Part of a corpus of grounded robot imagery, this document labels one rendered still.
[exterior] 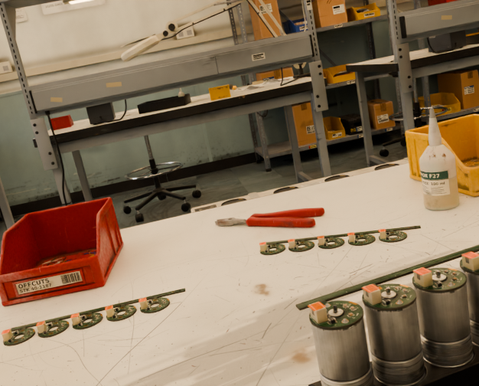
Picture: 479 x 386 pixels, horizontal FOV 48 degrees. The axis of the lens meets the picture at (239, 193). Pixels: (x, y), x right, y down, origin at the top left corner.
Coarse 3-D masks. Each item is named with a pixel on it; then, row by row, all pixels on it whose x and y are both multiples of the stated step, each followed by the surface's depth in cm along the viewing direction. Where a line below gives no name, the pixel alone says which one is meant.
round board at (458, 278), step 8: (432, 272) 27; (448, 272) 26; (456, 272) 26; (448, 280) 26; (456, 280) 25; (464, 280) 25; (424, 288) 25; (432, 288) 25; (440, 288) 25; (448, 288) 25; (456, 288) 25
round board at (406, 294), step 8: (384, 288) 26; (392, 288) 26; (400, 288) 26; (408, 288) 26; (400, 296) 25; (408, 296) 25; (368, 304) 25; (376, 304) 25; (384, 304) 25; (392, 304) 24; (400, 304) 24; (408, 304) 24
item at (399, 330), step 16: (416, 304) 25; (368, 320) 25; (384, 320) 24; (400, 320) 24; (416, 320) 25; (384, 336) 25; (400, 336) 25; (416, 336) 25; (384, 352) 25; (400, 352) 25; (416, 352) 25; (384, 368) 25; (400, 368) 25; (416, 368) 25; (400, 384) 25
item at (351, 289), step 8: (472, 248) 29; (448, 256) 28; (456, 256) 28; (424, 264) 28; (432, 264) 28; (400, 272) 27; (408, 272) 27; (376, 280) 27; (384, 280) 27; (352, 288) 27; (360, 288) 27; (320, 296) 27; (328, 296) 26; (336, 296) 26; (296, 304) 26; (304, 304) 26
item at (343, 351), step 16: (320, 336) 24; (336, 336) 24; (352, 336) 24; (320, 352) 25; (336, 352) 24; (352, 352) 24; (368, 352) 25; (320, 368) 25; (336, 368) 24; (352, 368) 24; (368, 368) 25; (336, 384) 24; (352, 384) 24; (368, 384) 25
